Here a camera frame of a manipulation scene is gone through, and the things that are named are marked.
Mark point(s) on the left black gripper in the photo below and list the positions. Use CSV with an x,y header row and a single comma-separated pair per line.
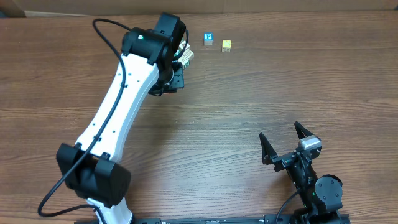
x,y
177,81

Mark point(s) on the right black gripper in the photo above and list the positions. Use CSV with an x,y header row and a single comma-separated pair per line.
x,y
270,152

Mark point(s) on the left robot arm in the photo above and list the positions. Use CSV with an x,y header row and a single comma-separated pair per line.
x,y
148,65

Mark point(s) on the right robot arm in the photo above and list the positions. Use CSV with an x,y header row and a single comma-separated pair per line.
x,y
321,196

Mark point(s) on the white block dark side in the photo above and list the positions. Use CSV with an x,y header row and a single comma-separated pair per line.
x,y
184,61

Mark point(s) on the white grid picture block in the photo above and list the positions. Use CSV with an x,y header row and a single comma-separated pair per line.
x,y
188,54

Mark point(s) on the white red picture block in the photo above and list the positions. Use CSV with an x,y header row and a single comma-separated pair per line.
x,y
184,45

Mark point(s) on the blue P letter block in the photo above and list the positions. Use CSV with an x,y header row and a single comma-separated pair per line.
x,y
208,38

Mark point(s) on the yellow block far right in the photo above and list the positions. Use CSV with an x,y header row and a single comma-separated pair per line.
x,y
226,46

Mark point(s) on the cardboard back panel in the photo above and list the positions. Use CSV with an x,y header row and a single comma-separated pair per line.
x,y
21,8

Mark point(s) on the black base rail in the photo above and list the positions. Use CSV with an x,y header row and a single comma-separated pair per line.
x,y
267,219

